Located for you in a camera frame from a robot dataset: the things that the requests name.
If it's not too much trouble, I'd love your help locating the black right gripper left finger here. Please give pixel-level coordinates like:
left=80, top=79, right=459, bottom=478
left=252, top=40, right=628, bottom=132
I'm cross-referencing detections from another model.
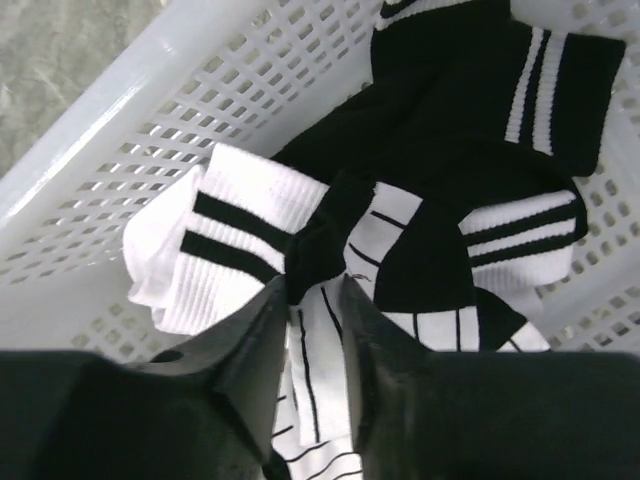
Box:
left=1, top=277, right=290, bottom=479

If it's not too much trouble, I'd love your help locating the black sock white cuff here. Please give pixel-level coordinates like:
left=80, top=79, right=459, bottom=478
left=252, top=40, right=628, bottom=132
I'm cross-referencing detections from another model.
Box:
left=457, top=169, right=589, bottom=326

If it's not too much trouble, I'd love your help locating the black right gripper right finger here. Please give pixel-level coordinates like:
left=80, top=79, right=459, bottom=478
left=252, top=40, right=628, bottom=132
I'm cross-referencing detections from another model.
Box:
left=339, top=278, right=639, bottom=479

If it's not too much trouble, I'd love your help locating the white plastic laundry basket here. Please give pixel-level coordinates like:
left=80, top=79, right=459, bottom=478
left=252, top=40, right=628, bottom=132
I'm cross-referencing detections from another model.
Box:
left=1, top=1, right=639, bottom=361

